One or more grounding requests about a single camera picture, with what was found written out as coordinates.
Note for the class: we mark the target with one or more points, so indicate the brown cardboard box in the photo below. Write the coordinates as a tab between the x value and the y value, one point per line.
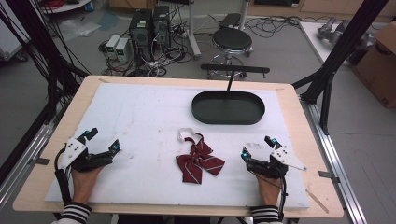
378	68

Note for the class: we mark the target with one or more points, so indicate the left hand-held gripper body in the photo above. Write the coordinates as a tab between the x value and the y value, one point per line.
73	152

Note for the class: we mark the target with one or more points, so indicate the person's right hand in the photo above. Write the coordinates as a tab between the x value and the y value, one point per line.
268	190

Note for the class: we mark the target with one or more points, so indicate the thin wooden stick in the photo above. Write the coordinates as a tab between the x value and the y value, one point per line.
317	201

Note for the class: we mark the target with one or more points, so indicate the red striped bow tie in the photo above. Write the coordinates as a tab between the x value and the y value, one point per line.
197	160

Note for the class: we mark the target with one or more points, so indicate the black oval tray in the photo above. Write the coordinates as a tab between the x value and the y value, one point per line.
228	109

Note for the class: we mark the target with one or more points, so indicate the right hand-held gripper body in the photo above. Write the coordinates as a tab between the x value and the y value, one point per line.
285	157

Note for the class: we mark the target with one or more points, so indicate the flat black device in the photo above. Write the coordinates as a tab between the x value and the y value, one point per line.
230	20

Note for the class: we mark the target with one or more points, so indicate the round white table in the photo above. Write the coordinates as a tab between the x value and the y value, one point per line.
67	4

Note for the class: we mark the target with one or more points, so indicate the black T-shaped bar stand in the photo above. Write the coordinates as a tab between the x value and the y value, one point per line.
234	69

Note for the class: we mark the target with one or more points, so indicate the grey machine part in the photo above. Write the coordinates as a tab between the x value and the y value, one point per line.
334	31

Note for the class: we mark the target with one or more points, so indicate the white desk leg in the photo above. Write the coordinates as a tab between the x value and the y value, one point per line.
193	31

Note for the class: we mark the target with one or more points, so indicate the computer towers on floor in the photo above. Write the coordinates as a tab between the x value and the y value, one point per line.
162	59

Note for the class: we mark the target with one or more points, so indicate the black computer tower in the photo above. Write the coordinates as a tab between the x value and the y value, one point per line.
162	26
140	31

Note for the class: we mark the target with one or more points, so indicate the black metal frame stand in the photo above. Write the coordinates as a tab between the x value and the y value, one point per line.
34	40
342	46

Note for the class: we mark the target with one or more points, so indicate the black round stool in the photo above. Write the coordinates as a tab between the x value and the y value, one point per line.
232	39

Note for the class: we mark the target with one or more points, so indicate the white foam mat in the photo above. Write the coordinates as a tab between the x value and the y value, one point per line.
140	140

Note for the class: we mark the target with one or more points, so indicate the aluminium rail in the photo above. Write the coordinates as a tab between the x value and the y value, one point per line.
337	165
25	155

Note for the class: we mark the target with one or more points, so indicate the clear plastic sheet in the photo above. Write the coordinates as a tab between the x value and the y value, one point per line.
77	27

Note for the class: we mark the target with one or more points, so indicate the person's left hand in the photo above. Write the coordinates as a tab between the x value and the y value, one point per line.
83	185

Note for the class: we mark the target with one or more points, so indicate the white power supply unit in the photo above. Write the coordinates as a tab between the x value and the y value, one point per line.
122	49
112	45

